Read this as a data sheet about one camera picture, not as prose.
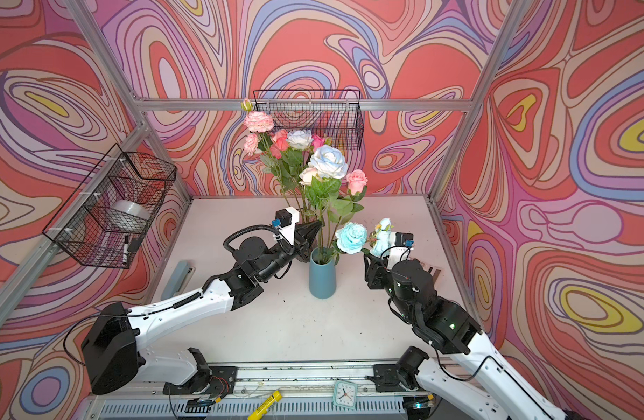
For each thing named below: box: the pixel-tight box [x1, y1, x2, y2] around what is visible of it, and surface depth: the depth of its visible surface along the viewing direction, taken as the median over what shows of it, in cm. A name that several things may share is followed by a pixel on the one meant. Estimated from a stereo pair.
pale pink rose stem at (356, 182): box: [329, 169, 369, 248], surface depth 66 cm
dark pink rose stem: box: [310, 134, 326, 154], surface depth 75 cm
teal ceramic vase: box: [308, 246, 337, 300], surface depth 78 cm
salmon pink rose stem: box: [269, 128, 290, 160], surface depth 75 cm
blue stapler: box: [161, 260, 196, 301], surface depth 92 cm
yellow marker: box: [247, 390, 283, 420], surface depth 70 cm
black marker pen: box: [122, 235, 129, 266], surface depth 74 cm
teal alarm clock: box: [332, 379, 358, 410], surface depth 71 cm
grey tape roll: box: [110, 199, 152, 222], surface depth 73 cm
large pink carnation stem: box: [240, 98, 281, 175], surface depth 69 cm
